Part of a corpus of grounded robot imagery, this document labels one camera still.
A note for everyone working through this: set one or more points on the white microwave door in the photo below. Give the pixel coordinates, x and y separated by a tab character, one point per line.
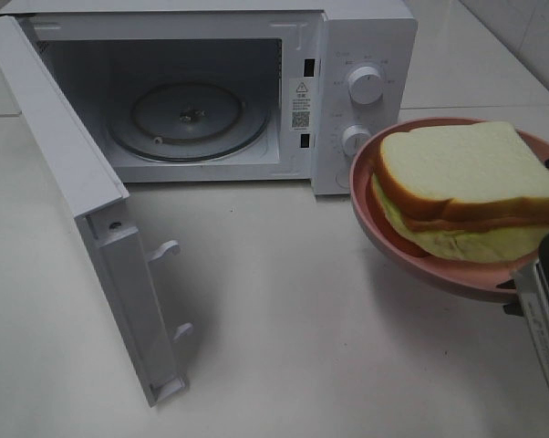
97	200

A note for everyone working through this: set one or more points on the round white door button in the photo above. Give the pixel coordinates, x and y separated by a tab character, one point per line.
342	178

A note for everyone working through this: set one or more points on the white adjacent table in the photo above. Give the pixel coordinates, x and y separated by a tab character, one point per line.
458	63

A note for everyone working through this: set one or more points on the pink round plate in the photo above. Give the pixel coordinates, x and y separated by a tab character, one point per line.
477	281

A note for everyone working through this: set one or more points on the white microwave knob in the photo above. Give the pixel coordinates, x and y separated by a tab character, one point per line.
353	137
365	84

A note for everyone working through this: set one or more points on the white microwave oven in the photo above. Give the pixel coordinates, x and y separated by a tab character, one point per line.
296	53

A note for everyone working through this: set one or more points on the white bread sandwich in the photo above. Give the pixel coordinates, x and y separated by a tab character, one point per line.
473	193

